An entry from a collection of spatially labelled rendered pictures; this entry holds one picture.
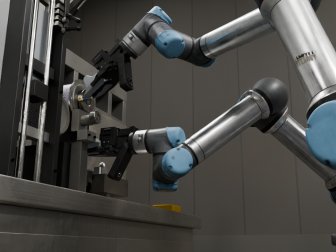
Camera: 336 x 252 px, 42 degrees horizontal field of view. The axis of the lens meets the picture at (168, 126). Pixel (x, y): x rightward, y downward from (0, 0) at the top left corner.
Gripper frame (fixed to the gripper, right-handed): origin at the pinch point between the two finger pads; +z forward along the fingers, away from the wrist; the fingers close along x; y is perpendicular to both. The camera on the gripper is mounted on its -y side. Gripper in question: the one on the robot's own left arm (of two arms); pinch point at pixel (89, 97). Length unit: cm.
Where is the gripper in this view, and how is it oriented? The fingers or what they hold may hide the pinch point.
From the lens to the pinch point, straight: 140.3
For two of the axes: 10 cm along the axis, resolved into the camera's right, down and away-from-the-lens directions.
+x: -4.0, -2.5, -8.8
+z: -7.1, 7.0, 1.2
